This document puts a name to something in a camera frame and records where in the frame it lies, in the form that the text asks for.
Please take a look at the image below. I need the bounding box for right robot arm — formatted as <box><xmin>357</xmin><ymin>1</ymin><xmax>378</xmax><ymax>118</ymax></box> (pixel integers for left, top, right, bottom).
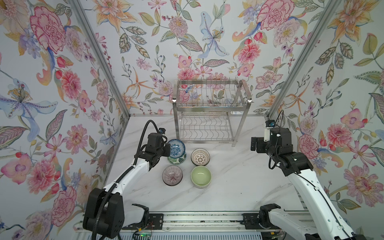
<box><xmin>251</xmin><ymin>127</ymin><xmax>366</xmax><ymax>240</ymax></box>

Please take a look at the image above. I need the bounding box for left aluminium corner post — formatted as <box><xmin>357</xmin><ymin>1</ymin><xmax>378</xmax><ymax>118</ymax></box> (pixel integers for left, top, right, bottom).
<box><xmin>69</xmin><ymin>0</ymin><xmax>131</xmax><ymax>120</ymax></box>

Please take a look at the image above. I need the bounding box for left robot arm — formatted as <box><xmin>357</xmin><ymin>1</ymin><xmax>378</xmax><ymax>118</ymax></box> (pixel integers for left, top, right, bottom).
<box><xmin>83</xmin><ymin>133</ymin><xmax>171</xmax><ymax>240</ymax></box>

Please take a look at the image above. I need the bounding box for aluminium corner post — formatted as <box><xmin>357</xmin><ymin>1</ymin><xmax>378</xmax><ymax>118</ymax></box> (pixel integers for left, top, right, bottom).
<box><xmin>264</xmin><ymin>0</ymin><xmax>339</xmax><ymax>120</ymax></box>
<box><xmin>69</xmin><ymin>0</ymin><xmax>131</xmax><ymax>120</ymax></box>

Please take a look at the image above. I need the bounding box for blue floral bowl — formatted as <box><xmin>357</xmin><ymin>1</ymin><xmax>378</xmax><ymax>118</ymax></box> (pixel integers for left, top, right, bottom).
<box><xmin>168</xmin><ymin>139</ymin><xmax>186</xmax><ymax>159</ymax></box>

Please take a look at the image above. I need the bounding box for green leaf pattern bowl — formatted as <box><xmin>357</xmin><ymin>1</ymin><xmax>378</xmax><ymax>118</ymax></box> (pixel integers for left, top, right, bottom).
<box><xmin>168</xmin><ymin>153</ymin><xmax>187</xmax><ymax>165</ymax></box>

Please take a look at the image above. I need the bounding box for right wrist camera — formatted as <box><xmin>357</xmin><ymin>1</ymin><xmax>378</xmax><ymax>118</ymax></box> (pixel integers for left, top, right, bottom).
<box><xmin>264</xmin><ymin>120</ymin><xmax>276</xmax><ymax>142</ymax></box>

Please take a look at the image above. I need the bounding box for black corrugated cable conduit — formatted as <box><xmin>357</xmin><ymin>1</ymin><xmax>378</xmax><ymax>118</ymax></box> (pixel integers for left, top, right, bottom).
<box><xmin>90</xmin><ymin>119</ymin><xmax>160</xmax><ymax>240</ymax></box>

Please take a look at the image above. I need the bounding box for light green bowl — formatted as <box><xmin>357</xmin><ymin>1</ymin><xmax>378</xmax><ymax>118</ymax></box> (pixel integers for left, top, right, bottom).
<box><xmin>191</xmin><ymin>166</ymin><xmax>212</xmax><ymax>189</ymax></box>

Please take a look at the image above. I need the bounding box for right aluminium corner post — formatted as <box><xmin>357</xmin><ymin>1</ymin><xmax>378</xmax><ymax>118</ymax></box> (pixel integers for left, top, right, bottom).
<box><xmin>264</xmin><ymin>0</ymin><xmax>339</xmax><ymax>120</ymax></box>

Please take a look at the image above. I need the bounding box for brown white patterned bowl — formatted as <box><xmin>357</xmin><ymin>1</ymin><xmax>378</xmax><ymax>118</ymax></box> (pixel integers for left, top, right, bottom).
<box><xmin>191</xmin><ymin>149</ymin><xmax>211</xmax><ymax>166</ymax></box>

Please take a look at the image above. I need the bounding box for purple ribbed bowl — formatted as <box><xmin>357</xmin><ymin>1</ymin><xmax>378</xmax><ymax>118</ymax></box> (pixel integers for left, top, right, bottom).
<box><xmin>162</xmin><ymin>166</ymin><xmax>183</xmax><ymax>187</ymax></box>

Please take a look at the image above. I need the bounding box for steel two-tier dish rack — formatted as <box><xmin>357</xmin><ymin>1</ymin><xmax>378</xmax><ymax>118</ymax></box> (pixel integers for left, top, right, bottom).
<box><xmin>172</xmin><ymin>80</ymin><xmax>253</xmax><ymax>147</ymax></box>

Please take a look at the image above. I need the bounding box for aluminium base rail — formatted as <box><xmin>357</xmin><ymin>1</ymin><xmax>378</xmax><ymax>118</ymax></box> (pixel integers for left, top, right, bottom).
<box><xmin>73</xmin><ymin>210</ymin><xmax>316</xmax><ymax>233</ymax></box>

